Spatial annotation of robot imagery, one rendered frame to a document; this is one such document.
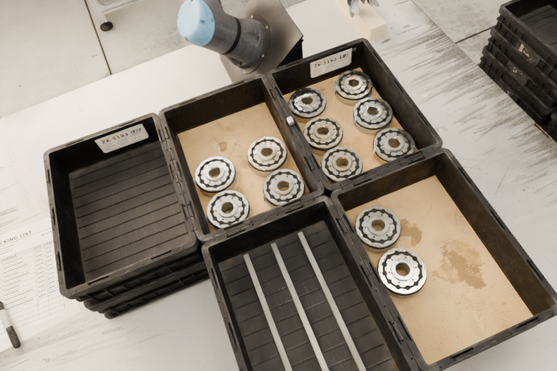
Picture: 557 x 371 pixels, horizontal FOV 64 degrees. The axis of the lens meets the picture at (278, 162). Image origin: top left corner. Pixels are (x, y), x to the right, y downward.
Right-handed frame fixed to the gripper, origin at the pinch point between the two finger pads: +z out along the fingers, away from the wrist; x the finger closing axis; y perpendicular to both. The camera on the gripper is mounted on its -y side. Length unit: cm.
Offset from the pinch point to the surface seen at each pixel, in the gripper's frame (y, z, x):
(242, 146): 40, -9, -60
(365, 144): 55, -9, -31
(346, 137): 50, -9, -34
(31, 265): 39, 4, -124
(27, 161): 4, 5, -121
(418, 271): 89, -12, -39
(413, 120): 58, -16, -20
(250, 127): 35, -9, -55
